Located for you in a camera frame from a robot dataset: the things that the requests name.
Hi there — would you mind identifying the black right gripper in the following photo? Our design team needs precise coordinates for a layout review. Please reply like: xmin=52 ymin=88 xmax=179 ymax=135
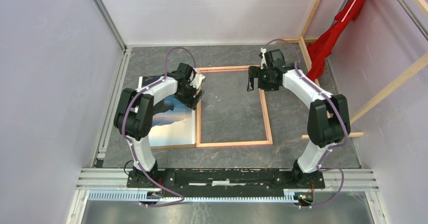
xmin=247 ymin=66 xmax=279 ymax=92

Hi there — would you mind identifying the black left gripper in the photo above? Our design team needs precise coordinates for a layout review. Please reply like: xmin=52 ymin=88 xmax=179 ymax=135
xmin=174 ymin=81 xmax=204 ymax=110

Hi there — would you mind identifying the pink wooden picture frame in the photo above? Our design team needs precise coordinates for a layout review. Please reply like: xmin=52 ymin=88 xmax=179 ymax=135
xmin=194 ymin=66 xmax=273 ymax=148

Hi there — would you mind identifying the ocean landscape photo print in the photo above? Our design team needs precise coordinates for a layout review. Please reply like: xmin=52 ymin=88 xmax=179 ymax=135
xmin=138 ymin=75 xmax=197 ymax=148

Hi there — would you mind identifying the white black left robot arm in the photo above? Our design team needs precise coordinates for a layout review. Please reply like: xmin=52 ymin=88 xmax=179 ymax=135
xmin=114 ymin=63 xmax=205 ymax=188

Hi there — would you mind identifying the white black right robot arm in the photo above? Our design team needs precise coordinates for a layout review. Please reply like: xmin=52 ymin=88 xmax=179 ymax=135
xmin=247 ymin=47 xmax=350 ymax=188

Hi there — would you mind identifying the brown backing board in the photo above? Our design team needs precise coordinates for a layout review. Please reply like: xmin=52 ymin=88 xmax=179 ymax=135
xmin=150 ymin=82 xmax=200 ymax=150

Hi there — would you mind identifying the red cloth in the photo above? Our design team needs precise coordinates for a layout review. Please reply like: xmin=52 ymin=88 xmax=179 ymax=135
xmin=307 ymin=0 xmax=366 ymax=81

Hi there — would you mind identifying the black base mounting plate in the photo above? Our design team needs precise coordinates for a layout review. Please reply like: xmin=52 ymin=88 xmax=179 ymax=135
xmin=127 ymin=167 xmax=326 ymax=198

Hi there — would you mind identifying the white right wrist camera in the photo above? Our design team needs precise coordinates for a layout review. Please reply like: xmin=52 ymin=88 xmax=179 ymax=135
xmin=259 ymin=47 xmax=267 ymax=69

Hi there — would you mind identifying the aluminium side rail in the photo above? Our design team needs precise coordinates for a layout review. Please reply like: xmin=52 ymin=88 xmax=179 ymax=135
xmin=91 ymin=47 xmax=133 ymax=168

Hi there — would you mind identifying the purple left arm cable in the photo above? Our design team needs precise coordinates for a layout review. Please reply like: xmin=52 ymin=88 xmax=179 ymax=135
xmin=120 ymin=46 xmax=198 ymax=208

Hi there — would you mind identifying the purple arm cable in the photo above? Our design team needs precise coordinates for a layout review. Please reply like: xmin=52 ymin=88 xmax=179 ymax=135
xmin=261 ymin=38 xmax=345 ymax=210
xmin=120 ymin=46 xmax=198 ymax=208

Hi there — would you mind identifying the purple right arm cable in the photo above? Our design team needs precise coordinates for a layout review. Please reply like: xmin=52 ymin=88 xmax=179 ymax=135
xmin=261 ymin=38 xmax=345 ymax=210

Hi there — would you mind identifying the aluminium front rail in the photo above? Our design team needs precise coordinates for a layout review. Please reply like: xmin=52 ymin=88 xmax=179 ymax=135
xmin=77 ymin=168 xmax=380 ymax=192

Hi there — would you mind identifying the white slotted cable duct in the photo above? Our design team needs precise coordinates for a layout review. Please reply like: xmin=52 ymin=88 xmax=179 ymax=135
xmin=88 ymin=190 xmax=311 ymax=204

